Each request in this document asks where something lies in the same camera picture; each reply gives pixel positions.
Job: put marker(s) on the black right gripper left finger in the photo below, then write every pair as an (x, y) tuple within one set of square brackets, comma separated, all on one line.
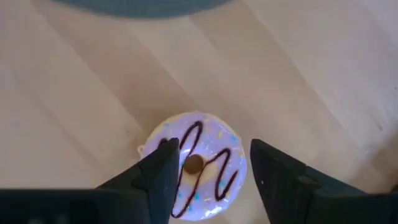
[(149, 199)]

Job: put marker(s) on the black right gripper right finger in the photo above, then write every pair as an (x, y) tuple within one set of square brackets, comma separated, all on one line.
[(289, 193)]

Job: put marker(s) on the grey woven round placemat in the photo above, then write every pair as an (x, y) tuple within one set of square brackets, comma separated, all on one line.
[(140, 7)]

